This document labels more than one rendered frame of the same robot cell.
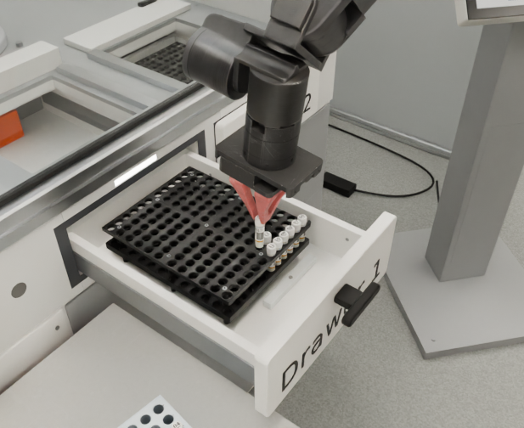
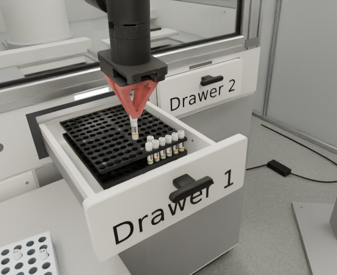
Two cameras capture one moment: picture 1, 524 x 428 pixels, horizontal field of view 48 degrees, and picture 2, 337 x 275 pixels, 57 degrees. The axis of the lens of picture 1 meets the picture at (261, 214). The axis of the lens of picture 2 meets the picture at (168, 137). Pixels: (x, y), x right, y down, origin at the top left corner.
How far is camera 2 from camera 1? 0.34 m
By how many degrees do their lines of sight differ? 20
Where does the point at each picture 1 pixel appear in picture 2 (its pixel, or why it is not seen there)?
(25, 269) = (2, 135)
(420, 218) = (332, 197)
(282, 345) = (106, 198)
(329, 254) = not seen: hidden behind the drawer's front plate
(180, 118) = not seen: hidden behind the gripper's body
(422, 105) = not seen: outside the picture
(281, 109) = (121, 7)
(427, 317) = (323, 262)
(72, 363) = (23, 204)
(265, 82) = not seen: outside the picture
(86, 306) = (50, 175)
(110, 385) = (34, 222)
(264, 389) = (92, 233)
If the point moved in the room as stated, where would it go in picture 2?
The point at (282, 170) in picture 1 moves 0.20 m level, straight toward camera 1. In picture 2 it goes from (132, 66) to (26, 135)
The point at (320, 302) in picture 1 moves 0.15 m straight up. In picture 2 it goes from (153, 178) to (145, 76)
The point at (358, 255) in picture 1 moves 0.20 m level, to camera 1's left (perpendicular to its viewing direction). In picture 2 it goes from (202, 154) to (91, 137)
